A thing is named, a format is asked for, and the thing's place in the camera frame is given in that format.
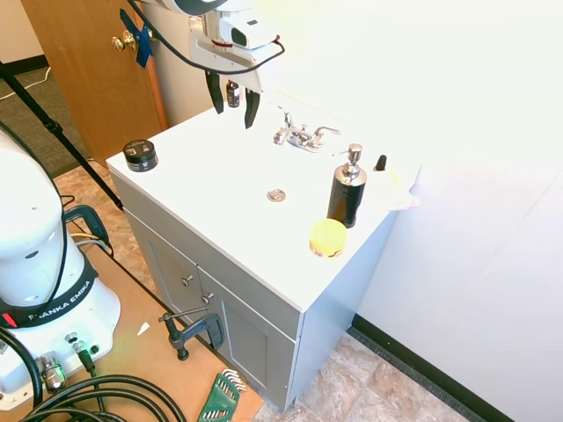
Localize black thick cable bundle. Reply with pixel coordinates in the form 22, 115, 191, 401
0, 327, 199, 422

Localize blue tape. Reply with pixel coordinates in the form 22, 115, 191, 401
119, 9, 159, 69

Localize grey vanity cabinet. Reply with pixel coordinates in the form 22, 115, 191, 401
107, 169, 399, 412

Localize white sink countertop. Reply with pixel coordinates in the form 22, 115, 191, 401
106, 90, 423, 314

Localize black metal C-clamp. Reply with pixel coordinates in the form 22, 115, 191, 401
157, 306, 226, 362

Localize yellow round jar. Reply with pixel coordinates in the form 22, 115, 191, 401
309, 218, 348, 261

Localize green hex key set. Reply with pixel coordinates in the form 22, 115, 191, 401
195, 368, 249, 422

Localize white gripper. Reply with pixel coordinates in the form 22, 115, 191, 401
188, 11, 264, 130

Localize wooden door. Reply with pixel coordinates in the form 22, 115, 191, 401
21, 0, 169, 168

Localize wooden base board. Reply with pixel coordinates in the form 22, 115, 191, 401
30, 239, 265, 422

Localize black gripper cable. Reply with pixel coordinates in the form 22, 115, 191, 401
127, 0, 286, 72

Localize black tripod leg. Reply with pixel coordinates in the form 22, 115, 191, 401
0, 59, 124, 212

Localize black round jar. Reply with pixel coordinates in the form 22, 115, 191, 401
122, 139, 160, 173

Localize white crumpled cloth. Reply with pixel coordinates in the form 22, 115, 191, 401
367, 169, 423, 213

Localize black chrome soap dispenser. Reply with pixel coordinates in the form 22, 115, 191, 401
325, 142, 369, 229

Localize brass door knob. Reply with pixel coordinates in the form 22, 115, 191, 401
110, 31, 138, 53

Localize white floor cable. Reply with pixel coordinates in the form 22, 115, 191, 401
0, 66, 53, 100

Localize chrome cold water handle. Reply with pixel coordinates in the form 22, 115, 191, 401
311, 126, 342, 147

